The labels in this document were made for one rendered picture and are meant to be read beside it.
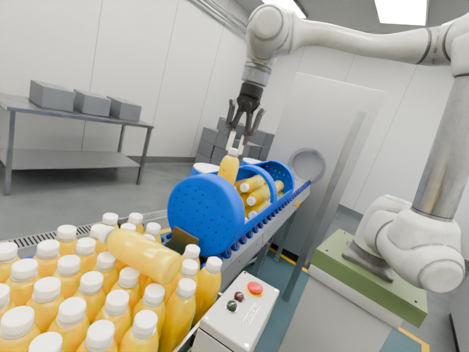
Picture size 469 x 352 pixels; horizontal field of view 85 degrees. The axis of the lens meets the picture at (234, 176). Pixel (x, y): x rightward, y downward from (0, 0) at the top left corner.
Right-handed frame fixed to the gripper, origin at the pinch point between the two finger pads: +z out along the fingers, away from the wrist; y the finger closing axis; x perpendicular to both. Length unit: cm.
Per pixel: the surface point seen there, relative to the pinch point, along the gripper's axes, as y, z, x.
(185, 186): 9.0, 18.2, 11.1
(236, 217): -12.0, 20.7, 10.8
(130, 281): -7, 27, 48
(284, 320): -38, 136, -106
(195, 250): -9.7, 26.4, 28.5
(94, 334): -12, 26, 60
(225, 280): -13, 49, 3
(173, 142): 281, 90, -339
